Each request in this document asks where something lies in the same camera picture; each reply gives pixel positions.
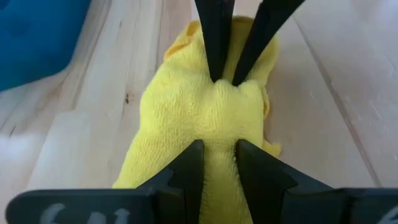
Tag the yellow microfiber towel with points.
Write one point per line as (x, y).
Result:
(199, 115)

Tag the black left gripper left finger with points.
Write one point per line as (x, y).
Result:
(186, 186)

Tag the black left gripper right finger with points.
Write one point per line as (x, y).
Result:
(267, 189)

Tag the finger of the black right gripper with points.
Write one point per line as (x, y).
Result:
(216, 34)
(261, 37)

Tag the folded dark teal cloth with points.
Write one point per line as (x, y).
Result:
(34, 40)

